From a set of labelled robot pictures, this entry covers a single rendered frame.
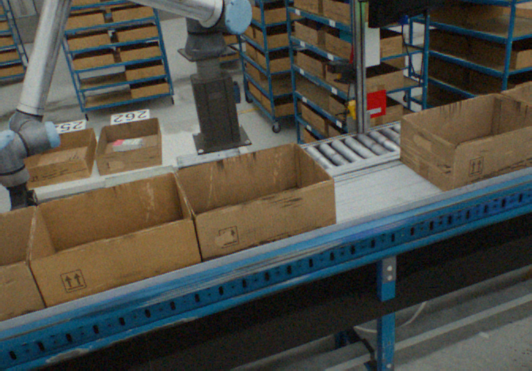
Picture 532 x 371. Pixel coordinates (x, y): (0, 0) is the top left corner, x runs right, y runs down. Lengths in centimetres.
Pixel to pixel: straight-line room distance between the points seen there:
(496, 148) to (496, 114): 36
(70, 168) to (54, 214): 81
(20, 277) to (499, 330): 192
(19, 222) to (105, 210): 23
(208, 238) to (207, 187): 29
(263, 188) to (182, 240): 43
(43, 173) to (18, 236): 82
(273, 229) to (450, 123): 83
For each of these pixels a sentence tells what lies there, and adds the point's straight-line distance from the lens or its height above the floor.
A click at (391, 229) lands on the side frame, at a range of 144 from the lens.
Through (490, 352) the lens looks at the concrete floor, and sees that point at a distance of 237.
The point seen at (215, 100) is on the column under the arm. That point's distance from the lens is 229.
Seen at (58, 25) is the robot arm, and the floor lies 145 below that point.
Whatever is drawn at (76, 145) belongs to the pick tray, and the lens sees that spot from 271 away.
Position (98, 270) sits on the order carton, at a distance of 131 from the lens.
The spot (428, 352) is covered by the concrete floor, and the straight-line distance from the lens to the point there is 232.
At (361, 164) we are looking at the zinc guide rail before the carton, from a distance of 177.
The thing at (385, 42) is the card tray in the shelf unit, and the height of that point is 102.
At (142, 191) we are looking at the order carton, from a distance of 153.
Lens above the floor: 170
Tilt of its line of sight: 27 degrees down
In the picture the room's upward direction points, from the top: 7 degrees counter-clockwise
